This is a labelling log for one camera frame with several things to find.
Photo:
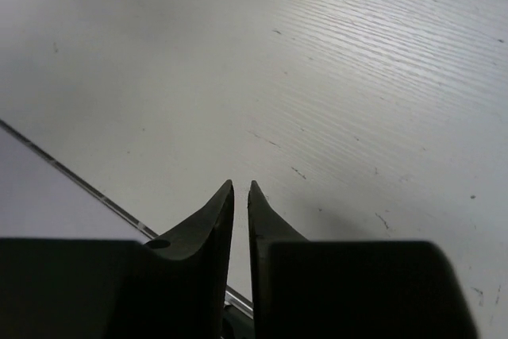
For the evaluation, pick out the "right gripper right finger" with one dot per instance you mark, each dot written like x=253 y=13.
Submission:
x=349 y=289

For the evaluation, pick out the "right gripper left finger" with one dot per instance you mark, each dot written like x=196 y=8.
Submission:
x=170 y=287

